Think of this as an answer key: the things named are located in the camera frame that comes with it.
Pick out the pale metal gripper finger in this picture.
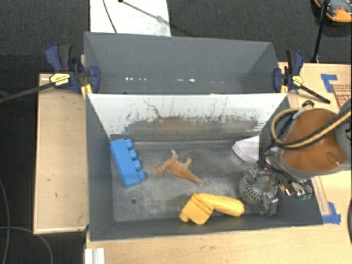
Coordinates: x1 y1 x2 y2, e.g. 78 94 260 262
263 192 279 217

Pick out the grey ribbed round object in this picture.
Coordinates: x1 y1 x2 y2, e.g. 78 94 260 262
238 174 266 205

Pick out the white cloth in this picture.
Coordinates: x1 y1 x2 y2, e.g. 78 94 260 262
232 135 261 163

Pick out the yellow toy drill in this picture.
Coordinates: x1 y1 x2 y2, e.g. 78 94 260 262
179 192 245 226

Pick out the orange toy dinosaur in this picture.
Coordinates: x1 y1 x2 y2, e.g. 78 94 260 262
155 148 206 187

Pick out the blue toy building block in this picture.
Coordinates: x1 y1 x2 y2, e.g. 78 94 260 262
109 137 147 189

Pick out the grey metal bin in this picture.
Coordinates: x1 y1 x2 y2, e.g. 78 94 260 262
82 31 324 242

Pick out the pale wood board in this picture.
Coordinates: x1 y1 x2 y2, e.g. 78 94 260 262
32 73 90 235

